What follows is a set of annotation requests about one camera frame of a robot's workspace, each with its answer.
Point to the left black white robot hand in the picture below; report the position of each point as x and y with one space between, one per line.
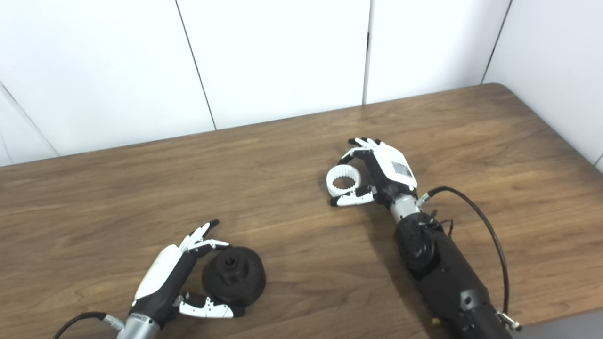
160 278

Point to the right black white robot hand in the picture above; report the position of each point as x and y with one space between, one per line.
391 169

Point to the round black part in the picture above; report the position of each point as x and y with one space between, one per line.
240 278

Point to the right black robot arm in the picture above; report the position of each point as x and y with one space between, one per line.
443 273

